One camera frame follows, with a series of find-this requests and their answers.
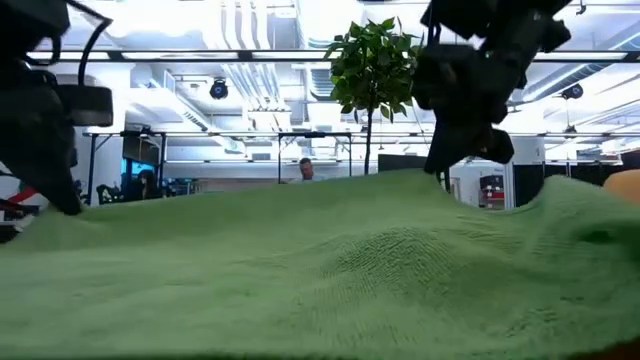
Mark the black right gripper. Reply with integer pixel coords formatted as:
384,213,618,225
412,43,526,176

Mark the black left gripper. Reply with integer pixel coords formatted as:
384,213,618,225
0,38,84,217

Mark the green microfiber towel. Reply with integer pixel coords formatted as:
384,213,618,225
0,168,640,360

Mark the orange microfiber towel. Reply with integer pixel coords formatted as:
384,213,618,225
602,168,640,206

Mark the red white striped object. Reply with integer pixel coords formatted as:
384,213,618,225
0,164,51,244

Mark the black computer monitor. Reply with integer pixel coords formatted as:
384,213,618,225
377,153,429,174

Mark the red tool cabinet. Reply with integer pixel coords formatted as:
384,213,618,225
478,174,505,209

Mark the black room partition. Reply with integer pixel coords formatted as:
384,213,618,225
513,162,624,207

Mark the black framed display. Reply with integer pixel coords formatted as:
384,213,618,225
119,130,166,191

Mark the potted green leafy plant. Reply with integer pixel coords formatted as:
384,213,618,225
323,17,422,176

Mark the person seated behind bin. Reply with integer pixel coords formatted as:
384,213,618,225
289,157,326,184

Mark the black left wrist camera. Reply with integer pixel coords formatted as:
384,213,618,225
57,84,114,128

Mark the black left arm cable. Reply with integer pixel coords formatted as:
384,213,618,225
49,0,114,89

